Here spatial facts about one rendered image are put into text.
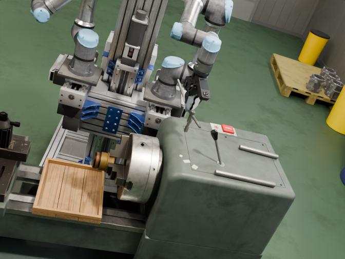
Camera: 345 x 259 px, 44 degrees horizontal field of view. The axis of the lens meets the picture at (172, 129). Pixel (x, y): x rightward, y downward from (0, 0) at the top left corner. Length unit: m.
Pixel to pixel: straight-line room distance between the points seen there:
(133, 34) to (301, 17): 7.80
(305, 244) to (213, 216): 2.04
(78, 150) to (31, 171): 1.31
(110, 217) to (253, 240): 0.68
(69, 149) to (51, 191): 1.43
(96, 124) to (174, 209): 0.93
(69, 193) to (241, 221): 0.81
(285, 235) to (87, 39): 2.39
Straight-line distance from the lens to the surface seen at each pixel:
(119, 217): 2.05
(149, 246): 2.05
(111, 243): 2.11
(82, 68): 2.45
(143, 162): 1.85
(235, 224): 2.01
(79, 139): 3.57
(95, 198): 2.08
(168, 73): 2.42
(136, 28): 2.44
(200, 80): 1.87
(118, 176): 1.88
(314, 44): 8.30
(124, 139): 1.97
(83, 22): 2.52
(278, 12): 9.87
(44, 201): 2.02
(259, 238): 2.11
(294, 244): 3.83
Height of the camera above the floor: 2.28
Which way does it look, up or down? 30 degrees down
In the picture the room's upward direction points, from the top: 20 degrees clockwise
